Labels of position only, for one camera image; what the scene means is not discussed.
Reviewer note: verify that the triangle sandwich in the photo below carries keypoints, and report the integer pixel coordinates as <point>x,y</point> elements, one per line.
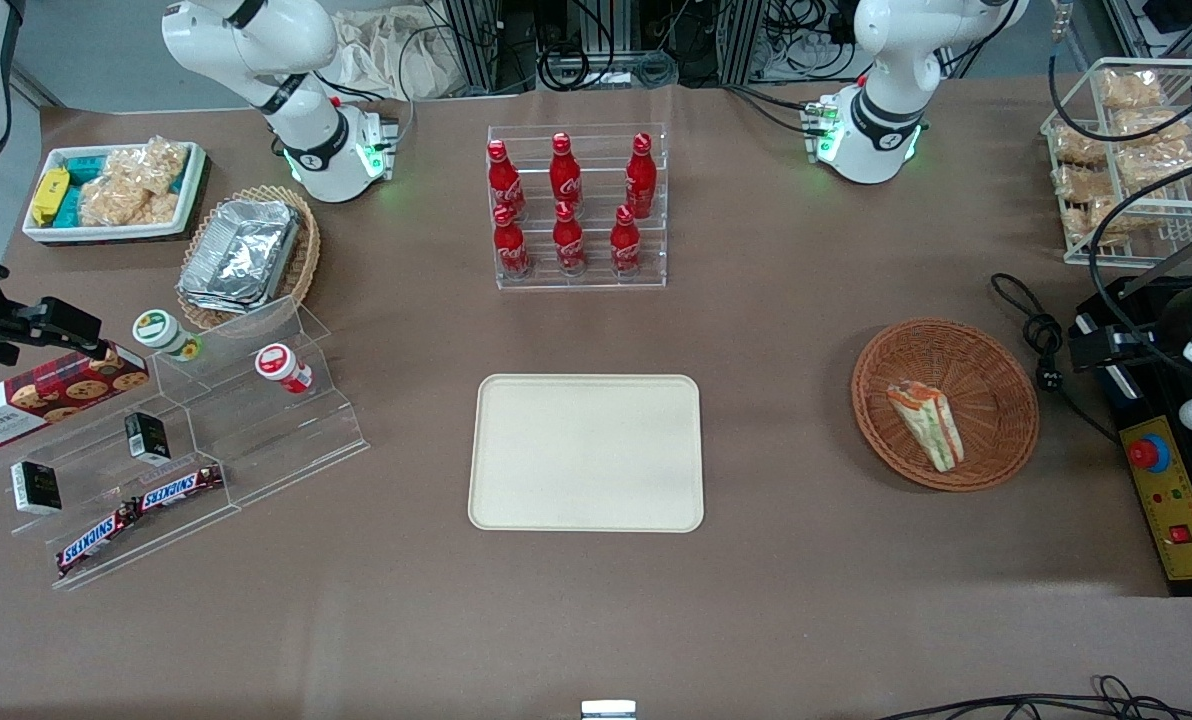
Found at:
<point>928,425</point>

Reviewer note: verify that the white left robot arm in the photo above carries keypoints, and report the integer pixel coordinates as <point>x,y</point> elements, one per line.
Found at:
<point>891,100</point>

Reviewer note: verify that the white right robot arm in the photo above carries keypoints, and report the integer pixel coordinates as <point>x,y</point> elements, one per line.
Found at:
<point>256,40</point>

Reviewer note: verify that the oval light wicker basket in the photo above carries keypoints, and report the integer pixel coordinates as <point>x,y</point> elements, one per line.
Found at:
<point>301,255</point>

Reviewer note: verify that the beige serving tray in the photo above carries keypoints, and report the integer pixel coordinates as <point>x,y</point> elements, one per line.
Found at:
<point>586,450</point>

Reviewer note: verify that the round brown wicker basket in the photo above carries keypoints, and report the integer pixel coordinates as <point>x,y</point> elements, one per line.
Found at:
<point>996,400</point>

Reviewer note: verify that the green lid yogurt cup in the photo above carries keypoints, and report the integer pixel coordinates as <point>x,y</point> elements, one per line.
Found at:
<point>161,330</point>

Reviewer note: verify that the red tartan cookie box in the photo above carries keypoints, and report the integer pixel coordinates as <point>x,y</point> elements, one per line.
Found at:
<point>46,400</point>

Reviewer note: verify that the small black box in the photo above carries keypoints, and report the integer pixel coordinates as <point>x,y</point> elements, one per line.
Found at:
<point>36,487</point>
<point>146,437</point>

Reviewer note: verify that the teal snack pack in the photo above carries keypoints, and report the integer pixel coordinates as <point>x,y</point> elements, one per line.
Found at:
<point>86,166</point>
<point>70,208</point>

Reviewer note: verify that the clear bag rice crackers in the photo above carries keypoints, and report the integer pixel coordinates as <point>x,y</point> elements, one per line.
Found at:
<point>116,203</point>
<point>161,165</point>

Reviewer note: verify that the snickers chocolate bar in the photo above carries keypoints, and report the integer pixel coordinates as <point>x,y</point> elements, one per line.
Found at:
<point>178,488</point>
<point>94,541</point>

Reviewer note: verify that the yellow snack pack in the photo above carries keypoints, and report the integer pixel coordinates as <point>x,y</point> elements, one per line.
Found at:
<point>50,195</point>

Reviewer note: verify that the clear acrylic stepped shelf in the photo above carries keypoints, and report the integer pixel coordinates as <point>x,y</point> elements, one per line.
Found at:
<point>256,430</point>

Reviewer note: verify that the aluminium foil container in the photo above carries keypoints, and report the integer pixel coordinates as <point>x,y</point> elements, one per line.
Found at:
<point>241,245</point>

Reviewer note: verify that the red lid yogurt cup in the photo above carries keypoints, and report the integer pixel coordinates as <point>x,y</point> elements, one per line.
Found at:
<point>278,364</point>

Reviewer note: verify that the white rectangular plastic bin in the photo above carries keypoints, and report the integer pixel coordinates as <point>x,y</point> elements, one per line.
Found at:
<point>191,185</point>

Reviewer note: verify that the beige cloth bag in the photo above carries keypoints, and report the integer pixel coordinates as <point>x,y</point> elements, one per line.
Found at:
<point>386,55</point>

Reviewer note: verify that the red cola bottle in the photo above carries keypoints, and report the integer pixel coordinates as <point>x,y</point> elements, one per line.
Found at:
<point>568,242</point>
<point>565,175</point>
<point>625,242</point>
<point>509,245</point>
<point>504,180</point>
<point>640,178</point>

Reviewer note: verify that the clear acrylic bottle rack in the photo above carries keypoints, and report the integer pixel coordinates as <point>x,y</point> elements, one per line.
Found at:
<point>596,140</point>

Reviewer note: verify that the clear bag fried snack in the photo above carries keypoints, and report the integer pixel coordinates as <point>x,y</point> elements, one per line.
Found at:
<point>1106,218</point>
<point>1156,168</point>
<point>1081,185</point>
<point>1156,128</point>
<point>1131,90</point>
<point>1081,147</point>

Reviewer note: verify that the red emergency stop button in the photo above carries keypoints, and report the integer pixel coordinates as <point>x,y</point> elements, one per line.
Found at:
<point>1147,453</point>

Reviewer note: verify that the black yellow control box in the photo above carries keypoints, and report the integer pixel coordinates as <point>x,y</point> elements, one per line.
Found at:
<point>1176,520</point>

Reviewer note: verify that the aluminium frame post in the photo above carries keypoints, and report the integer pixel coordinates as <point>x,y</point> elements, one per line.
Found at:
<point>474,45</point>
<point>741,40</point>

